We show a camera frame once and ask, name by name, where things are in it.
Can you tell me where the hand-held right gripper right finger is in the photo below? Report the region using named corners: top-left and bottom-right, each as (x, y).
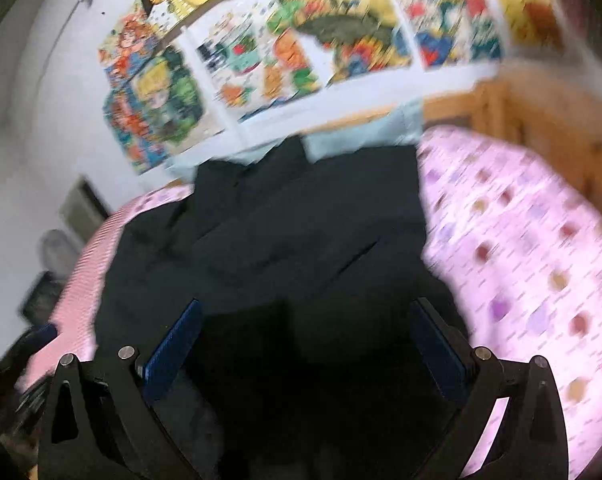
top-left (410, 297), bottom-right (571, 480)

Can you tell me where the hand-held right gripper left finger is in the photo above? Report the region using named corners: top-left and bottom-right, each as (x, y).
top-left (37, 299), bottom-right (205, 480)

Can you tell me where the black garment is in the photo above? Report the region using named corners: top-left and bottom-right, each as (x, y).
top-left (93, 136), bottom-right (477, 480)

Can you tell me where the dark box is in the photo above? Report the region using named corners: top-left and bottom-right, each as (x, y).
top-left (20, 270), bottom-right (66, 327)

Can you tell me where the pink fruit print bed sheet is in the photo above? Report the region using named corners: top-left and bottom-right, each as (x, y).
top-left (18, 125), bottom-right (602, 480)

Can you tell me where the white round object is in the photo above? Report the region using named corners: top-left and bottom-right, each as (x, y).
top-left (37, 229), bottom-right (84, 283)

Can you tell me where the grey wall panel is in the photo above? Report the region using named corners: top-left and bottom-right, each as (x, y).
top-left (60, 174), bottom-right (112, 242)

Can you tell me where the blonde figure wall poster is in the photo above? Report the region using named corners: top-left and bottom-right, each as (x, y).
top-left (103, 47), bottom-right (227, 177)

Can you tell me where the wooden bed frame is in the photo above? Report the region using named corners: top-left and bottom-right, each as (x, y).
top-left (421, 67), bottom-right (602, 241)

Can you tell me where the orange figure wall poster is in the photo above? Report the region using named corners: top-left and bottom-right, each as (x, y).
top-left (98, 12), bottom-right (184, 81)

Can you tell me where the white wall poster with oranges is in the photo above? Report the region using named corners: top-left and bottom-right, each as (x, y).
top-left (187, 0), bottom-right (324, 123)

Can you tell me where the dark green shape wall poster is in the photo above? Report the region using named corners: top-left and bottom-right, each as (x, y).
top-left (267, 0), bottom-right (414, 88)

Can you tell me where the comic style wall poster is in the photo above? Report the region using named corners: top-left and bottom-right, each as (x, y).
top-left (373, 0), bottom-right (509, 70)

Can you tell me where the orange and yellow wall poster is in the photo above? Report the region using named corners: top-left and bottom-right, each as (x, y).
top-left (484, 0), bottom-right (569, 51)

